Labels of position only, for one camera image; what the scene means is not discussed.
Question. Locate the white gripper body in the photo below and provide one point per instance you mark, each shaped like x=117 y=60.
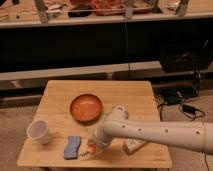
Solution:
x=101 y=141

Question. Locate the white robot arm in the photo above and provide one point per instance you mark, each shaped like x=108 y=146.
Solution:
x=194 y=136

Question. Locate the metal shelf rack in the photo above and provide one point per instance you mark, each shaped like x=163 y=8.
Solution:
x=35 y=13

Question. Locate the wooden table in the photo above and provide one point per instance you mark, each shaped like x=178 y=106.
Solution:
x=136 y=96

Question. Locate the white ceramic cup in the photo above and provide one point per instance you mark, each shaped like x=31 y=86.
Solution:
x=39 y=131

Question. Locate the blue sponge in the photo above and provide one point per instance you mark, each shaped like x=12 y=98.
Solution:
x=71 y=149

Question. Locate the dark blue bag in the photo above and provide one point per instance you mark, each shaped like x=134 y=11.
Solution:
x=171 y=97

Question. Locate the orange bowl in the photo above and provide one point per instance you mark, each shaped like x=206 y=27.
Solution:
x=86 y=108

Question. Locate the black power adapter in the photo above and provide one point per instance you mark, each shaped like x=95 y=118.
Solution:
x=189 y=109

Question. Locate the black box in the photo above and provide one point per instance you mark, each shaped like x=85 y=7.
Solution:
x=184 y=57

